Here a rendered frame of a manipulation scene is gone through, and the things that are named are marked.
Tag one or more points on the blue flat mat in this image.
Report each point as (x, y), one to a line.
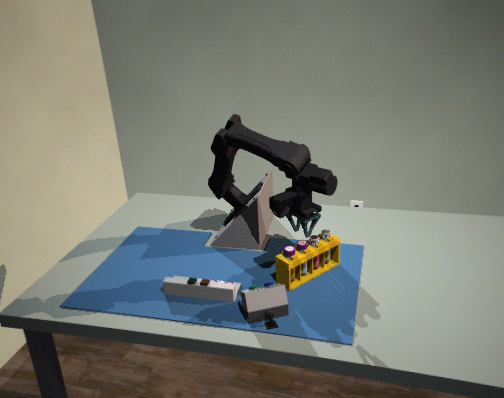
(129, 282)

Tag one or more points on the grey key desk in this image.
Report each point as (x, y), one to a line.
(270, 302)

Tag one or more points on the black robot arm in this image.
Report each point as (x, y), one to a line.
(292, 158)

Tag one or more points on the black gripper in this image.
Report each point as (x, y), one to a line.
(305, 216)

